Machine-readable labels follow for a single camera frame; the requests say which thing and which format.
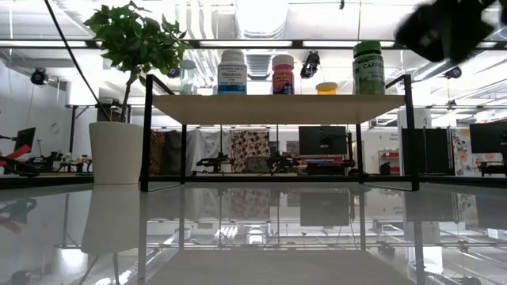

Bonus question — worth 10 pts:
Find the black partition panel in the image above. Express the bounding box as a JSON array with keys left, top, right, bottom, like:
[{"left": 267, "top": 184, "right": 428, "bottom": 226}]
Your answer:
[{"left": 400, "top": 127, "right": 455, "bottom": 176}]

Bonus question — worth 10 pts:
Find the floral patterned cloth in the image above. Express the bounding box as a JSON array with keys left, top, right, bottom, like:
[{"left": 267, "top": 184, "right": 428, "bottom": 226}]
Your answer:
[{"left": 451, "top": 127, "right": 504, "bottom": 177}]

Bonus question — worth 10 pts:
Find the cluttered workbench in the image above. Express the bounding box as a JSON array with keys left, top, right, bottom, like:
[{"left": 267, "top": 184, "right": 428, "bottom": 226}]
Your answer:
[{"left": 23, "top": 148, "right": 94, "bottom": 175}]

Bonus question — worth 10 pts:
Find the white melatonin bottle blue label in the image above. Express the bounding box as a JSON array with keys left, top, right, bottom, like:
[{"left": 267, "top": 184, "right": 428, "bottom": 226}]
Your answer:
[{"left": 216, "top": 49, "right": 249, "bottom": 96}]

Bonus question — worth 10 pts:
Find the wooden shelf with black frame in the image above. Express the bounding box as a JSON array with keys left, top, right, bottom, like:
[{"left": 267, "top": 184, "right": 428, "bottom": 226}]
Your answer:
[{"left": 139, "top": 74, "right": 421, "bottom": 193}]

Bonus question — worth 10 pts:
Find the thin black cable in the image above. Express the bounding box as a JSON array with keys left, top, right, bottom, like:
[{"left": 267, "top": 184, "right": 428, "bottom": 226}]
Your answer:
[{"left": 43, "top": 0, "right": 112, "bottom": 123}]

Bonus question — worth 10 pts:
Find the wide black monitor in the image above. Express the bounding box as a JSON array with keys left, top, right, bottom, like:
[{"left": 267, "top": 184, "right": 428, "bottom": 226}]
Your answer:
[{"left": 469, "top": 121, "right": 507, "bottom": 154}]

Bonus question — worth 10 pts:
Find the black aluminium table frame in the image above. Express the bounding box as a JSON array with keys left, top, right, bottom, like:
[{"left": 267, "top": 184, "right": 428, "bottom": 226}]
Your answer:
[{"left": 0, "top": 173, "right": 507, "bottom": 189}]

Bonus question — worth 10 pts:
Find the brown dotted patterned cloth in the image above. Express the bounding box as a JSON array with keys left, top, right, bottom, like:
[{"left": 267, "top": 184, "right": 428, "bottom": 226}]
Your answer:
[{"left": 231, "top": 130, "right": 272, "bottom": 173}]

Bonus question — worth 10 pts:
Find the pink bottle with white cap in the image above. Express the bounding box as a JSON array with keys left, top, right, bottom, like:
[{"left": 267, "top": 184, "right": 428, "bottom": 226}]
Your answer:
[{"left": 271, "top": 54, "right": 295, "bottom": 96}]

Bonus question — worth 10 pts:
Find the small black tilted monitor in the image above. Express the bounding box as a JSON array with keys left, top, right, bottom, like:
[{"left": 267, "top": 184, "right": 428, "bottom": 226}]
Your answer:
[{"left": 13, "top": 126, "right": 36, "bottom": 154}]

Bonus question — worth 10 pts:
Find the green caffeine bottle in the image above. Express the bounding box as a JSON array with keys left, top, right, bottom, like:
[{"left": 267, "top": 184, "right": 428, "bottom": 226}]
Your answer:
[{"left": 352, "top": 40, "right": 386, "bottom": 96}]

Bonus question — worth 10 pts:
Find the rack with red bins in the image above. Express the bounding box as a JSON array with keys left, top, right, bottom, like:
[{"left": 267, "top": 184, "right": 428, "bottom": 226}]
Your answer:
[{"left": 378, "top": 148, "right": 401, "bottom": 175}]

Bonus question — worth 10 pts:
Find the small clear bottle white cap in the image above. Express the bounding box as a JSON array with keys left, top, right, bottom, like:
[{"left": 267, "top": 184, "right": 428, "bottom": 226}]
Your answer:
[{"left": 178, "top": 59, "right": 197, "bottom": 96}]

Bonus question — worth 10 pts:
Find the dark gray hanging cloth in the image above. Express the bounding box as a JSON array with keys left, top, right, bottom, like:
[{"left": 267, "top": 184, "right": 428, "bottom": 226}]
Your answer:
[{"left": 164, "top": 130, "right": 188, "bottom": 175}]

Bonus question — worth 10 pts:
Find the white round plant pot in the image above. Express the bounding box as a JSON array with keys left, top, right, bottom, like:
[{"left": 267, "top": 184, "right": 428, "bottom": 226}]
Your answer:
[{"left": 88, "top": 120, "right": 144, "bottom": 185}]

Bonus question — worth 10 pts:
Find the black hanging camera device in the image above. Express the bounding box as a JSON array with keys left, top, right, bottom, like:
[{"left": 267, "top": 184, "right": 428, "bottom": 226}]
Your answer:
[{"left": 299, "top": 50, "right": 321, "bottom": 79}]

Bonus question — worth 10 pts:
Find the black background monitor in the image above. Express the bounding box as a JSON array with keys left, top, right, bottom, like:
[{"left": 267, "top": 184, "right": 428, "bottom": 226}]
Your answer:
[{"left": 298, "top": 125, "right": 349, "bottom": 156}]

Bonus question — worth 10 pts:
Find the white hanging cloth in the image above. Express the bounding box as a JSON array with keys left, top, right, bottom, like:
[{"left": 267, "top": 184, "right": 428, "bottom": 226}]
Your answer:
[{"left": 185, "top": 128, "right": 233, "bottom": 173}]

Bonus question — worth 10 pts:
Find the orange pill bottle white cap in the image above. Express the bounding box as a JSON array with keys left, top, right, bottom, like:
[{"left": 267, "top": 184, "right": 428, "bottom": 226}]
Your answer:
[{"left": 315, "top": 82, "right": 339, "bottom": 96}]

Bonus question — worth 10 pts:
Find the green leafy plant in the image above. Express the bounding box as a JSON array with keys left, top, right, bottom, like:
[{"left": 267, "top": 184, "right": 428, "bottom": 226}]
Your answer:
[{"left": 82, "top": 0, "right": 191, "bottom": 124}]

